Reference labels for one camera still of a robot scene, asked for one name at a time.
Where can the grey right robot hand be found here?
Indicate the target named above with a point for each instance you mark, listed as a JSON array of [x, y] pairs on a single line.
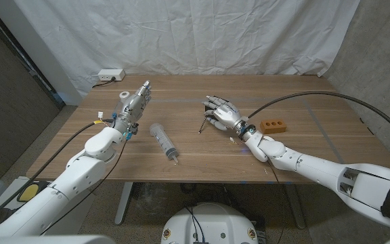
[[227, 115]]

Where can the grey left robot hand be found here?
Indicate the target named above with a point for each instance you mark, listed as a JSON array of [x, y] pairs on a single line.
[[130, 108]]

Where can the thin black pen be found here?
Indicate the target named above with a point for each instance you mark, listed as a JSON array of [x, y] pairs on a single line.
[[201, 127]]

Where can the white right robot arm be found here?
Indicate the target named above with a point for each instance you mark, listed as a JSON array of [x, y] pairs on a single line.
[[317, 166]]

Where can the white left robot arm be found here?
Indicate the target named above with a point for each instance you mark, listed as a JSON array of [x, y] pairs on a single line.
[[59, 189]]

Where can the white bandage roll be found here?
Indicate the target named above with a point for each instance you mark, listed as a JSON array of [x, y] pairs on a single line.
[[124, 95]]

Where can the large clear plastic syringe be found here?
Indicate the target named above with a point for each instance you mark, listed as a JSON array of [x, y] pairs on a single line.
[[164, 140]]

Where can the orange wooden block with holes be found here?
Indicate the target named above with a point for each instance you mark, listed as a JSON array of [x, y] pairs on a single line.
[[273, 126]]

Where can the white power strip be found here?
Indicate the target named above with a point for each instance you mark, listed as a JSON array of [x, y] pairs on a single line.
[[111, 74]]

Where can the white backdrop cloth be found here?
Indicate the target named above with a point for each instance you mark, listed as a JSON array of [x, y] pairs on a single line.
[[195, 34]]

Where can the grey metal table leg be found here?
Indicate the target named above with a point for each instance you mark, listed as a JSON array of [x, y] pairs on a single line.
[[124, 203], [295, 206]]

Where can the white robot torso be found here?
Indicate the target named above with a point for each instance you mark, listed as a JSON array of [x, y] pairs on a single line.
[[212, 223]]

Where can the yellow and black floor device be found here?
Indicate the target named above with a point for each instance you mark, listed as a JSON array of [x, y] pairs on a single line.
[[29, 193]]

